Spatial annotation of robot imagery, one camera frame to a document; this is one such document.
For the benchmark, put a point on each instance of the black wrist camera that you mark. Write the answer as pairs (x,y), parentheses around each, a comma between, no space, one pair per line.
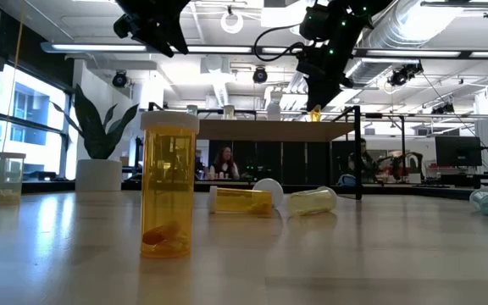
(312,61)
(124,26)

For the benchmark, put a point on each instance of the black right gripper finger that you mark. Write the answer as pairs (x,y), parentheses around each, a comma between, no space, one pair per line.
(332,90)
(316,93)

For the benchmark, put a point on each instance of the orange bottle with yellow pills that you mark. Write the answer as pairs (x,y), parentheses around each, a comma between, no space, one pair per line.
(240,200)

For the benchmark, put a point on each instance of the white plant pot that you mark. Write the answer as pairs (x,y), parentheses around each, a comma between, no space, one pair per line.
(98,175)

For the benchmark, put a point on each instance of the white opaque medicine bottle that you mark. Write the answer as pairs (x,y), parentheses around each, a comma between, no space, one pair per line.
(268,186)
(273,112)

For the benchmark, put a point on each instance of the black ceiling spotlight cluster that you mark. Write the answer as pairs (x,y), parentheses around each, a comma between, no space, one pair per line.
(405,74)

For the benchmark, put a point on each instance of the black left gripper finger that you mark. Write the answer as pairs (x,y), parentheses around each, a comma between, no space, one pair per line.
(180,36)
(159,42)

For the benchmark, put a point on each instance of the orange medicine bottle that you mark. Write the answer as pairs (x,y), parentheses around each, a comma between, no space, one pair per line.
(315,115)

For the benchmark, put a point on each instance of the silver ventilation duct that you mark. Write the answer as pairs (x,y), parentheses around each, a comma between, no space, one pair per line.
(375,70)

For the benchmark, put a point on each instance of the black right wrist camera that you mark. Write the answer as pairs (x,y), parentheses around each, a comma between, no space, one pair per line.
(312,61)

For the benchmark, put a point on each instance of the blue round object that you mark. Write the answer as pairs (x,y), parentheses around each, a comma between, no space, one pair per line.
(347,180)

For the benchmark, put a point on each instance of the long ceiling light strip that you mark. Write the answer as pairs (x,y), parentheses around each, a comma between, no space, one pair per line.
(100,47)

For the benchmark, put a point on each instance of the orange bottle with red capsule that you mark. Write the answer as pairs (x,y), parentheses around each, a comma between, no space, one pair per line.
(168,178)

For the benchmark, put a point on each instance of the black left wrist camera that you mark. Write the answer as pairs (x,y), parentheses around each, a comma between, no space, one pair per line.
(124,26)

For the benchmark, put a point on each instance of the black computer monitor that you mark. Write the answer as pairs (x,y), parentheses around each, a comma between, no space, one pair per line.
(458,151)

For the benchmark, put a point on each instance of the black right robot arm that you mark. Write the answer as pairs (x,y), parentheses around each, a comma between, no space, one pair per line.
(320,21)

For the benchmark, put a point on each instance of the person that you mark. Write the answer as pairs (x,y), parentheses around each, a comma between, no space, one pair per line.
(225,167)
(364,163)

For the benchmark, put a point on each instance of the pale yellow medicine bottle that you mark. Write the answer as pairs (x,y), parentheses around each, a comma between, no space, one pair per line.
(11,182)
(312,201)

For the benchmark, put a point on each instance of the green snake plant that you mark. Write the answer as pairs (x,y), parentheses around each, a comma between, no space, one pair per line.
(91,127)

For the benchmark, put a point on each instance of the wooden shelf black metal frame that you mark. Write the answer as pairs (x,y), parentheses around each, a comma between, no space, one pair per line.
(269,130)

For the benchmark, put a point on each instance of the green bottle with white pills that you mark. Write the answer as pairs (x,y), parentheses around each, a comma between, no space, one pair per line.
(192,110)

